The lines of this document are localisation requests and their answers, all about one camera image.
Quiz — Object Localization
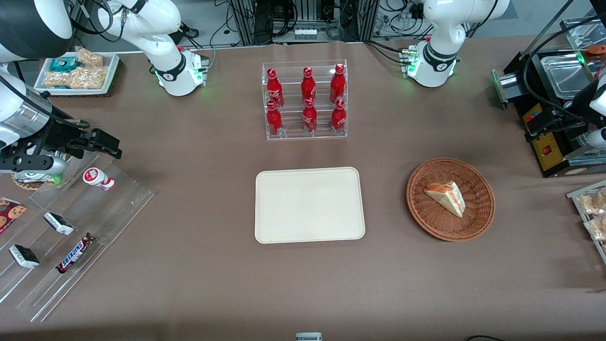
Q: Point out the brown wicker basket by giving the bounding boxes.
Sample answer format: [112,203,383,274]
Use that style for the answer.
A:
[406,157,496,242]

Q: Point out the small clear bag of snacks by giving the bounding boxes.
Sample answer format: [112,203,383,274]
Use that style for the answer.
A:
[45,71,72,89]
[75,47,104,68]

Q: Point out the white snack tray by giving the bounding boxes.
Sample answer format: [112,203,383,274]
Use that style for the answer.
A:
[34,51,120,97]

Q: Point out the Snickers chocolate bar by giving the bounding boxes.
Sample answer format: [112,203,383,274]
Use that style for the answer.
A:
[55,232,97,275]

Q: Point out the grey tray with bread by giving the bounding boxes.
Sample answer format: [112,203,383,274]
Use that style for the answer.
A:
[566,179,606,265]

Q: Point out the aluminium equipment rack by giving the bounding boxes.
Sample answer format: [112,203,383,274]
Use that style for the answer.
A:
[226,0,380,46]

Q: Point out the green white round container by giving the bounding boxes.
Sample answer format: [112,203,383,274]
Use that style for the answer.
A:
[11,169,64,191]

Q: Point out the teal snack packet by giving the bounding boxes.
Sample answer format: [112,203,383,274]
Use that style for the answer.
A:
[49,56,79,73]

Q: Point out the large clear bag of snacks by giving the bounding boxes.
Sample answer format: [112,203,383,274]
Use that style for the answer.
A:
[68,66,109,90]

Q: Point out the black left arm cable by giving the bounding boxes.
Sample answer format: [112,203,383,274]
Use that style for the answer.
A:
[519,0,606,125]

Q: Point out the black white snack packet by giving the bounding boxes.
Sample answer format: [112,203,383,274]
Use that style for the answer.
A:
[9,244,41,269]
[43,211,75,236]

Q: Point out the clear acrylic stepped display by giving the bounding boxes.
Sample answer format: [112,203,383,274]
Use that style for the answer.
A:
[0,151,156,323]

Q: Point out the red cola bottle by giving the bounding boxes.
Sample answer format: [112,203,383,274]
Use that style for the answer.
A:
[301,67,317,103]
[266,68,285,108]
[302,99,319,135]
[330,63,347,104]
[266,101,284,137]
[330,99,347,133]

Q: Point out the beige plastic tray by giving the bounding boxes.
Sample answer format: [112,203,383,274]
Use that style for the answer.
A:
[254,166,366,245]

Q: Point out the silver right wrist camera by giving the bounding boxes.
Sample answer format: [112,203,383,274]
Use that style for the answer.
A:
[0,151,68,175]

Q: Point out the bagged bread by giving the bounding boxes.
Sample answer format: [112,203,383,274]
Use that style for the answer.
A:
[578,189,606,216]
[584,215,606,243]

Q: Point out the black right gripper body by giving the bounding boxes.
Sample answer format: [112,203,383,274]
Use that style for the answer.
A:
[27,114,91,160]

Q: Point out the red cookie packet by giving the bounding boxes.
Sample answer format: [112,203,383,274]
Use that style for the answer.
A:
[0,196,28,235]

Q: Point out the triangle sandwich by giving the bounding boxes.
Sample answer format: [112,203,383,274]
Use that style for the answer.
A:
[423,181,466,219]

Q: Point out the white red yogurt bottle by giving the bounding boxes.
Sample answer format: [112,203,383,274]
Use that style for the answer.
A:
[82,167,116,191]

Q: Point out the clear acrylic bottle rack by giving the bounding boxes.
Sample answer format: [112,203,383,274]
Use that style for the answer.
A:
[261,59,349,142]

